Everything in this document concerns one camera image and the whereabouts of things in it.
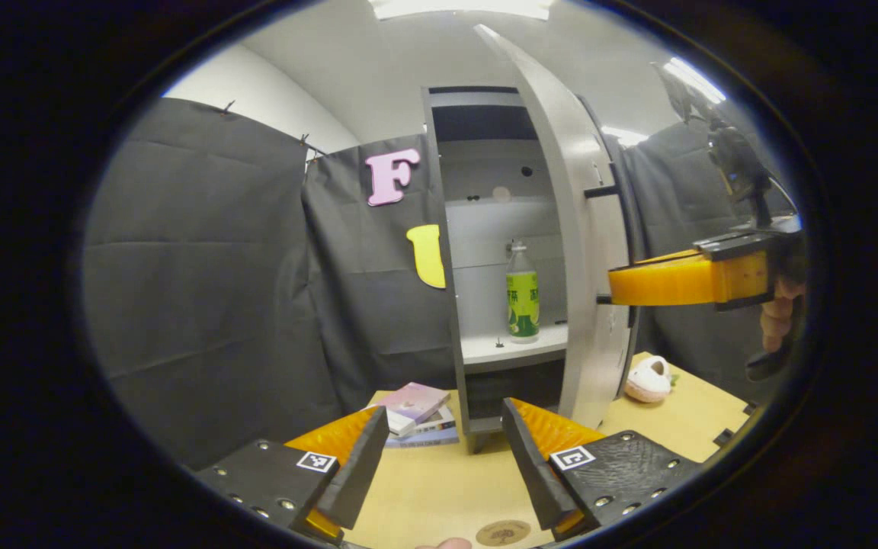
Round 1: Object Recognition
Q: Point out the small ceiling light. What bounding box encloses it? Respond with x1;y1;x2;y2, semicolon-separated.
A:
601;126;650;148

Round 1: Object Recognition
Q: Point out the grey cabinet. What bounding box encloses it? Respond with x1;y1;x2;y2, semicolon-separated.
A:
421;85;642;456

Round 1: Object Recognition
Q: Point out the pink book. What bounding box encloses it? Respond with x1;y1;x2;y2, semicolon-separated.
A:
369;381;452;438

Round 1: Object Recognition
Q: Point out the large ceiling light panel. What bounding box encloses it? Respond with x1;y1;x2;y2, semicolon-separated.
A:
369;0;556;21

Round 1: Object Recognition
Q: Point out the blue book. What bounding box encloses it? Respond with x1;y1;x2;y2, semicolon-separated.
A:
384;425;460;449

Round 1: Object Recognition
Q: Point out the white dark book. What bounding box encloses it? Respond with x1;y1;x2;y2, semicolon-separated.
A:
389;404;457;441

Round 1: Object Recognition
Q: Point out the pink white plush toy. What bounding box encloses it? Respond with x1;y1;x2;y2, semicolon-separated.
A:
623;355;674;404

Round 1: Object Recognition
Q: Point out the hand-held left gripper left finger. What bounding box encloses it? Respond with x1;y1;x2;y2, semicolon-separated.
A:
194;406;392;544

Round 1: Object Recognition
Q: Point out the long ceiling light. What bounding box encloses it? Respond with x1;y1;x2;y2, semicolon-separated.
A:
664;56;727;105

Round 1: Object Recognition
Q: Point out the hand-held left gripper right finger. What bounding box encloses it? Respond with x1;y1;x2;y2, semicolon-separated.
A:
501;396;704;543

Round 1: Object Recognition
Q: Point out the round brown coaster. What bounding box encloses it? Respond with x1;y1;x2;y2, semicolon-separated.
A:
475;519;532;547

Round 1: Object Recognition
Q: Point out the black backdrop cloth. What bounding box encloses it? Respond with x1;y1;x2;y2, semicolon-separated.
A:
81;98;798;470

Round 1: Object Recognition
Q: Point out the green label bottle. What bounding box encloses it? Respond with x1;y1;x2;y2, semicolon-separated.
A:
505;239;541;345

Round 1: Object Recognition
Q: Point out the black door handle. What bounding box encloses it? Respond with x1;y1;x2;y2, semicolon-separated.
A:
584;164;642;330

